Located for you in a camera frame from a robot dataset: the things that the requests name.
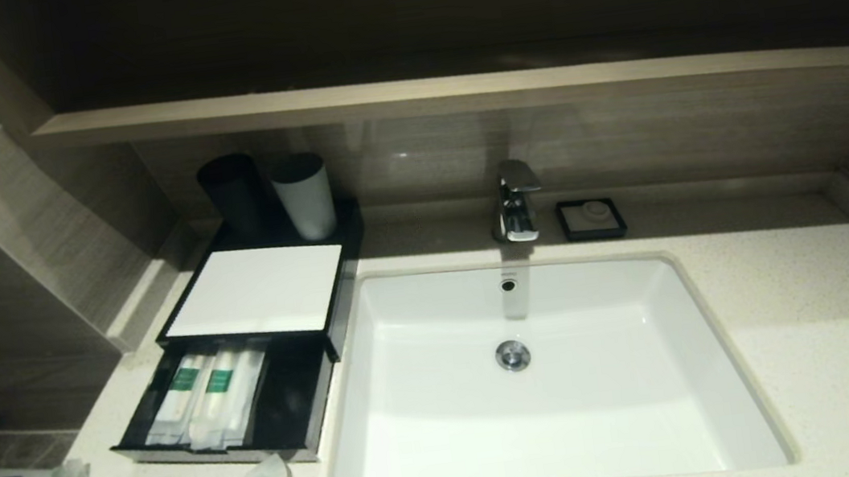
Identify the black square soap dish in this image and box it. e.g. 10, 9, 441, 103
554, 194, 629, 246

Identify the chrome faucet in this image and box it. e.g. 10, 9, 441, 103
484, 157, 548, 247

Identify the white tumbler cup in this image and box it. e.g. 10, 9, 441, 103
267, 150, 340, 247

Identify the white square pad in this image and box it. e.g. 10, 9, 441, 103
158, 236, 354, 350

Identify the white long plain packet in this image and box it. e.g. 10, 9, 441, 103
213, 343, 279, 450

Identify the chrome sink drain stopper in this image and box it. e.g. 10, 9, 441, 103
494, 338, 533, 374

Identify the black storage box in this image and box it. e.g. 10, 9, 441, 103
140, 190, 382, 385

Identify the wooden wall ledge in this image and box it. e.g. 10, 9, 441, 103
29, 16, 849, 175

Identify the black drawer with metal handle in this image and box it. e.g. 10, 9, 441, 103
98, 323, 347, 477

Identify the black tumbler cup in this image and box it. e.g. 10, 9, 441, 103
194, 150, 278, 249

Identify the white rectangular sink basin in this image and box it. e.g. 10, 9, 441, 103
306, 226, 798, 477

